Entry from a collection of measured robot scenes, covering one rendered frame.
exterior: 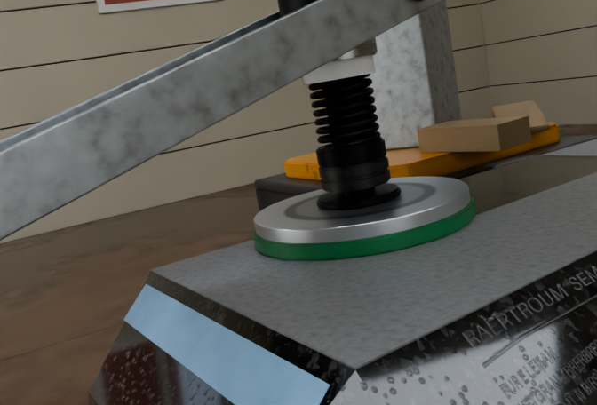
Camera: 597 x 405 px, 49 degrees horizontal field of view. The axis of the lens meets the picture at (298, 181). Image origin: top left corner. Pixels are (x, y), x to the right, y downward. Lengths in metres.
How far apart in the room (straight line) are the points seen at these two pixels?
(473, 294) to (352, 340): 0.09
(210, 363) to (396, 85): 1.09
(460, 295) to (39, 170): 0.29
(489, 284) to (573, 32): 7.11
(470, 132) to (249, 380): 0.94
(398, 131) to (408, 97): 0.08
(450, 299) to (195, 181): 6.26
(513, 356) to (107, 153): 0.29
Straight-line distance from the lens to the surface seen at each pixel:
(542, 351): 0.43
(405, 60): 1.47
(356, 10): 0.59
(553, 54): 7.73
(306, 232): 0.57
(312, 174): 1.52
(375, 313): 0.43
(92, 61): 6.48
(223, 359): 0.46
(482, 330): 0.41
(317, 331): 0.42
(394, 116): 1.49
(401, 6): 0.62
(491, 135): 1.27
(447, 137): 1.34
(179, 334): 0.53
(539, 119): 1.53
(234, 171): 6.78
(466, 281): 0.47
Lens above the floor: 0.97
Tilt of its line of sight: 9 degrees down
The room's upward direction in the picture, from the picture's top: 10 degrees counter-clockwise
